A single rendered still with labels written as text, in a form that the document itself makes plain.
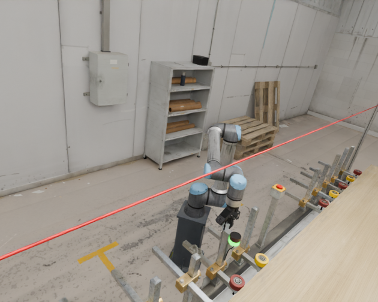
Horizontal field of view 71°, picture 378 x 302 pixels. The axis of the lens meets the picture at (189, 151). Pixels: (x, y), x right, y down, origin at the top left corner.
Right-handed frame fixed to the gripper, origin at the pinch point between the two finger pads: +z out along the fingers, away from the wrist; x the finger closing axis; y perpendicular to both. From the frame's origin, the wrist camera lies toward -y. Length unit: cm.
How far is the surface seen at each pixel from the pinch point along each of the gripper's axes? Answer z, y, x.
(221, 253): 4.4, -10.6, -8.1
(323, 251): 12, 51, -45
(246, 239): 8.5, 14.4, -8.9
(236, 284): 10.4, -15.8, -23.8
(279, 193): -18.7, 38.9, -10.3
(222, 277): 15.0, -14.1, -14.5
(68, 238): 101, -38, 147
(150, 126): 42, 126, 238
